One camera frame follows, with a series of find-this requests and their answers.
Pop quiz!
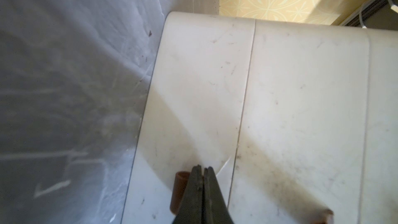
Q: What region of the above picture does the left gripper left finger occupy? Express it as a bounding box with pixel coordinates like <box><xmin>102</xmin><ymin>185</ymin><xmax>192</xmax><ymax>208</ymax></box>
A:
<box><xmin>172</xmin><ymin>165</ymin><xmax>204</xmax><ymax>224</ymax></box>

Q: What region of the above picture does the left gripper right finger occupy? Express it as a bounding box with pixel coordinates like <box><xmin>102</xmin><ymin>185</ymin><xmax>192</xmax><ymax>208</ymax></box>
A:
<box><xmin>203</xmin><ymin>167</ymin><xmax>233</xmax><ymax>224</ymax></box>

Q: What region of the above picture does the white drawer cabinet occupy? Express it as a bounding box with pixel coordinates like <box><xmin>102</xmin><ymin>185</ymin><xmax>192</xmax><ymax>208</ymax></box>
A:
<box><xmin>229</xmin><ymin>21</ymin><xmax>398</xmax><ymax>224</ymax></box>

